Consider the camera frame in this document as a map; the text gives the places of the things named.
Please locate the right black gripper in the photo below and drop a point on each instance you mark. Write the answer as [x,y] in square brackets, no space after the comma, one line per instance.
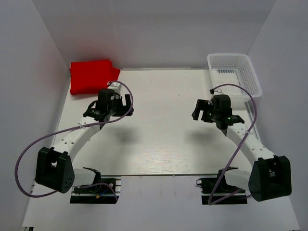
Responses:
[202,104]

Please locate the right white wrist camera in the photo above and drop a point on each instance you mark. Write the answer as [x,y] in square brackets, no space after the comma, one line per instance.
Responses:
[216,91]

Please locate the white plastic basket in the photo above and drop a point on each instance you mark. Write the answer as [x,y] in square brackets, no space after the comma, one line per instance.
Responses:
[237,69]

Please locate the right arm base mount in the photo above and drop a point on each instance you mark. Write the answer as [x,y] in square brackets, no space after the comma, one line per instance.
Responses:
[207,183]

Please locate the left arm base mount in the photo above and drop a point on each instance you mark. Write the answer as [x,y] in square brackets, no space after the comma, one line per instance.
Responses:
[99,194]

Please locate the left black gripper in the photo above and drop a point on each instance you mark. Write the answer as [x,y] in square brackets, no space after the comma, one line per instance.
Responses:
[119,99]

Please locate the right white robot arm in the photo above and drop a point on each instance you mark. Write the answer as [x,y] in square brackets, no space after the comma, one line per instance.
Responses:
[270,176]

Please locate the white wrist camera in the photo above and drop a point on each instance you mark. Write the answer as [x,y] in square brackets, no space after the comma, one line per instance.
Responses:
[115,86]
[216,91]

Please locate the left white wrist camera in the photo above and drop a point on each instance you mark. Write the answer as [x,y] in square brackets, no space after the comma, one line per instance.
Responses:
[115,86]

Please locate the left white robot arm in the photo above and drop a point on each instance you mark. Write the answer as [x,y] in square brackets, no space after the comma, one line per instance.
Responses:
[55,164]

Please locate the folded red t shirt stack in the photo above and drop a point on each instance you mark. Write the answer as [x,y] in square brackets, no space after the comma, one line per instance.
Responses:
[91,81]

